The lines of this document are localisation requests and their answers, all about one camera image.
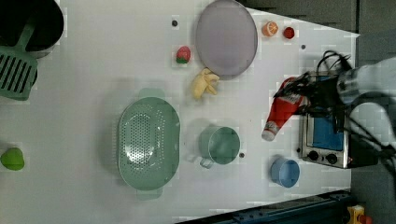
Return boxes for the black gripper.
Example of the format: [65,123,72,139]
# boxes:
[274,72,341,116]

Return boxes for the red plush ketchup bottle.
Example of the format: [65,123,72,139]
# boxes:
[262,93,304,142]

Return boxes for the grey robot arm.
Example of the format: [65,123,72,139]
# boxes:
[276,58,396,134]

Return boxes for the red toy tomato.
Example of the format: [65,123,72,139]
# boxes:
[283,27,295,39]

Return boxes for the orange slice toy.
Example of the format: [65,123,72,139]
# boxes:
[262,21,278,37]

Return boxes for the blue cup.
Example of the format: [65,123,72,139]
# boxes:
[270,157,300,188]

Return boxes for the green mug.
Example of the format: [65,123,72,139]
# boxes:
[198,126,240,169]

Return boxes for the yellow toy banana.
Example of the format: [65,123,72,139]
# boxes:
[191,68,219,99]

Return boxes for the grey round plate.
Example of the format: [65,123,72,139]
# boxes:
[195,0,258,76]

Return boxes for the red toy strawberry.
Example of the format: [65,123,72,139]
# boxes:
[176,46,191,64]

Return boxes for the yellow red clamp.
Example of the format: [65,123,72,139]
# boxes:
[347,205,373,224]

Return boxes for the green colander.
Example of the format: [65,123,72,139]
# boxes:
[117,88,180,201]

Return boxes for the black pot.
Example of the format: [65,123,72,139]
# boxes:
[0,0,66,59]

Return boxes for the green slotted spatula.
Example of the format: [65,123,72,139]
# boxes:
[0,23,37,101]

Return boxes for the green toy pear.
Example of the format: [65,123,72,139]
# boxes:
[1,147,25,171]

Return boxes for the black cables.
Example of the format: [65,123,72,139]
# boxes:
[316,49,353,77]

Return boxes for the blue metal frame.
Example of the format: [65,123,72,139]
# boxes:
[177,190,357,224]

